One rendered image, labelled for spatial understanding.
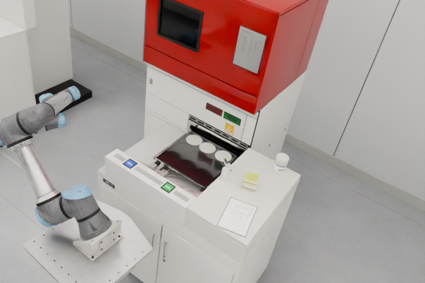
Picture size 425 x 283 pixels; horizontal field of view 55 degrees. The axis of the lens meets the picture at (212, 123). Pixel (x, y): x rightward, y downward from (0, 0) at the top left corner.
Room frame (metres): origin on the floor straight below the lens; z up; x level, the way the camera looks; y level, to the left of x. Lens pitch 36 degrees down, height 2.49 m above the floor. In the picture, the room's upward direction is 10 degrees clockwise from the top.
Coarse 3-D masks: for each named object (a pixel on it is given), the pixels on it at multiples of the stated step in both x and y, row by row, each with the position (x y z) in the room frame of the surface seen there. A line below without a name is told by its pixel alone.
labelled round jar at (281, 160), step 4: (276, 156) 1.76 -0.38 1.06; (280, 156) 1.76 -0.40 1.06; (284, 156) 1.76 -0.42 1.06; (276, 160) 1.74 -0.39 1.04; (280, 160) 1.73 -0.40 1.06; (284, 160) 1.73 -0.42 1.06; (276, 164) 1.73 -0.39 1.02; (280, 164) 1.72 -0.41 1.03; (284, 164) 1.73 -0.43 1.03; (276, 168) 1.73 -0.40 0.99; (280, 168) 1.72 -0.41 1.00; (284, 168) 1.73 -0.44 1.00; (280, 172) 1.72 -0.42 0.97
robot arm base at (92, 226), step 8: (88, 216) 1.18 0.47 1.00; (96, 216) 1.19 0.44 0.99; (104, 216) 1.22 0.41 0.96; (80, 224) 1.16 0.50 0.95; (88, 224) 1.15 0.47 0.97; (96, 224) 1.16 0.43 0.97; (104, 224) 1.18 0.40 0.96; (80, 232) 1.14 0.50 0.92; (88, 232) 1.13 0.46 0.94; (96, 232) 1.13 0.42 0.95
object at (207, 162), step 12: (192, 132) 2.04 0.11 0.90; (180, 144) 1.90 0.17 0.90; (216, 144) 1.96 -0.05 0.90; (168, 156) 1.77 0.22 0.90; (180, 156) 1.79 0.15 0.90; (192, 156) 1.81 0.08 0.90; (204, 156) 1.83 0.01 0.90; (180, 168) 1.69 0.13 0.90; (192, 168) 1.71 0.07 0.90; (204, 168) 1.73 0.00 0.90; (216, 168) 1.75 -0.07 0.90; (204, 180) 1.63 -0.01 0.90
